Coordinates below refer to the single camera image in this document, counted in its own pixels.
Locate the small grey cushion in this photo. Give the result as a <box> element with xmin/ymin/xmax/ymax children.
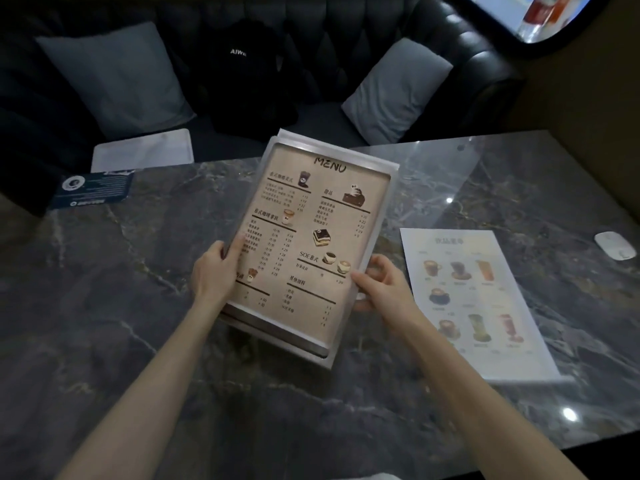
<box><xmin>341</xmin><ymin>37</ymin><xmax>454</xmax><ymax>146</ymax></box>

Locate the white tray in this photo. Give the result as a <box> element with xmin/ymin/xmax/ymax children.
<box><xmin>91</xmin><ymin>128</ymin><xmax>195</xmax><ymax>173</ymax></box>

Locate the person's left forearm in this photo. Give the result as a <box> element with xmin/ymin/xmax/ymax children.
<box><xmin>56</xmin><ymin>294</ymin><xmax>225</xmax><ymax>480</ymax></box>

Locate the white computer mouse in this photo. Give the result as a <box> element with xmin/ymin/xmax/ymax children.
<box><xmin>594</xmin><ymin>231</ymin><xmax>637</xmax><ymax>261</ymax></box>

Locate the person's right forearm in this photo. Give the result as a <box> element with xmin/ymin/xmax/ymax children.
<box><xmin>395</xmin><ymin>311</ymin><xmax>588</xmax><ymax>480</ymax></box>

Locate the person's right hand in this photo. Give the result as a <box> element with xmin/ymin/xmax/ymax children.
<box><xmin>351</xmin><ymin>254</ymin><xmax>424</xmax><ymax>329</ymax></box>

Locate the brown menu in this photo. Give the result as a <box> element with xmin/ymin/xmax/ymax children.
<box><xmin>219</xmin><ymin>128</ymin><xmax>401</xmax><ymax>370</ymax></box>

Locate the large grey cushion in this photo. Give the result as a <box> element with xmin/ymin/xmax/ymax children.
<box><xmin>36</xmin><ymin>21</ymin><xmax>197</xmax><ymax>141</ymax></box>

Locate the black tufted leather sofa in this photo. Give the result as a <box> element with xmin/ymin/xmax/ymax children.
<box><xmin>0</xmin><ymin>0</ymin><xmax>523</xmax><ymax>218</ymax></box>

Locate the black jacket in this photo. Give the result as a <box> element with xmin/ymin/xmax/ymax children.
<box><xmin>197</xmin><ymin>19</ymin><xmax>301</xmax><ymax>140</ymax></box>

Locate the person's left hand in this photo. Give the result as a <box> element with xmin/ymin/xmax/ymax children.
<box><xmin>190</xmin><ymin>234</ymin><xmax>246</xmax><ymax>308</ymax></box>

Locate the white laminated drinks menu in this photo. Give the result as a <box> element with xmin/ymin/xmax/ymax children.
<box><xmin>399</xmin><ymin>228</ymin><xmax>562</xmax><ymax>383</ymax></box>

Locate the dark blue card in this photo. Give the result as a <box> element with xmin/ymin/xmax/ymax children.
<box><xmin>48</xmin><ymin>170</ymin><xmax>136</xmax><ymax>210</ymax></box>

